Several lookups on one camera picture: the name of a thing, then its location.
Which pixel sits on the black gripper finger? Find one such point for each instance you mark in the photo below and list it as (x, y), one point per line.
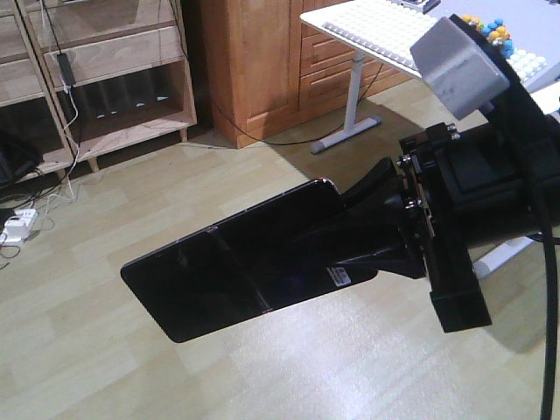
(377, 187)
(362, 242)

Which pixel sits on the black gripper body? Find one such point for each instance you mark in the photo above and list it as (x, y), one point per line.
(474, 191)

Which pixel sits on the black foldable smartphone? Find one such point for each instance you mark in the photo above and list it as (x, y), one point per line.
(242, 267)

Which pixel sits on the white desk with leg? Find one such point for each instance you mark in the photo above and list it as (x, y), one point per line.
(545, 90)

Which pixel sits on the black round wrist flange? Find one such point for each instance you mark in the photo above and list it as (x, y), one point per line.
(529, 133)

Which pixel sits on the white keycap grid tray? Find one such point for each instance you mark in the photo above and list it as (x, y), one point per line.
(521, 31)

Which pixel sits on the wooden drawer cabinet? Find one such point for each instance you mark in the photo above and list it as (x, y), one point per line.
(258, 70)

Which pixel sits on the wooden open shelf unit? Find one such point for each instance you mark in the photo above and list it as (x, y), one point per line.
(132, 73)

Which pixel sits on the black power adapter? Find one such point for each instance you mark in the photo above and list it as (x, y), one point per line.
(66, 71)

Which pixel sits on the white floor power strip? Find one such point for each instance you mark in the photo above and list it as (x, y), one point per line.
(18, 227)

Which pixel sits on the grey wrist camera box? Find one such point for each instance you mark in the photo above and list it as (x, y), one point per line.
(460, 74)

